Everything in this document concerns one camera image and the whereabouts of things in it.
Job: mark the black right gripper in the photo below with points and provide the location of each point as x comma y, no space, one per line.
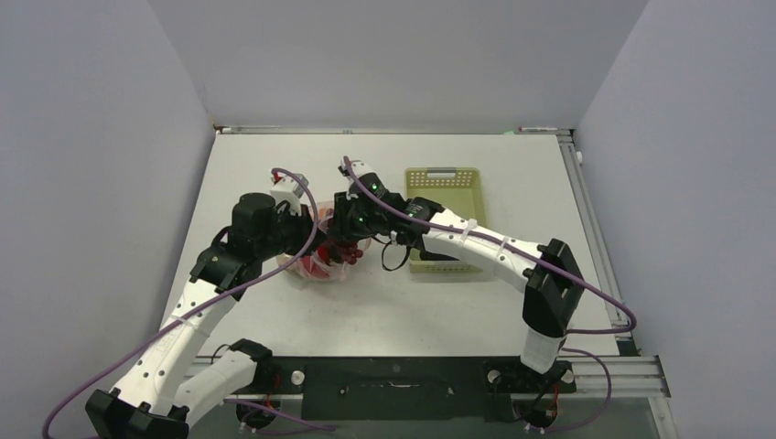
342,228

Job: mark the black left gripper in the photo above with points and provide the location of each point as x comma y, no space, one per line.
302,223

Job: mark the dark red grapes toy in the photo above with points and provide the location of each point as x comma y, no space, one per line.
340,252

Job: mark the clear zip top bag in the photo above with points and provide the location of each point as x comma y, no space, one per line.
338,272

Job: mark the beige plastic basket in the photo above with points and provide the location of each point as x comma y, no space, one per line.
457,188

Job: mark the red tomato toy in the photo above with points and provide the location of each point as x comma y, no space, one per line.
312,268

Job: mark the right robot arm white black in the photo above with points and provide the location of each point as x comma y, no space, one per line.
546,274

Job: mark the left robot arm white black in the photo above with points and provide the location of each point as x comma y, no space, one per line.
155,399

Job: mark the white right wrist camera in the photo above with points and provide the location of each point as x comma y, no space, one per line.
354,169

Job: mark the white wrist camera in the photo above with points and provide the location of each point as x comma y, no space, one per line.
289,190
354,169

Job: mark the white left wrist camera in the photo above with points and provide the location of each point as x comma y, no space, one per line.
289,190

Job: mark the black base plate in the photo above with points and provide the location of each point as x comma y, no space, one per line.
409,388

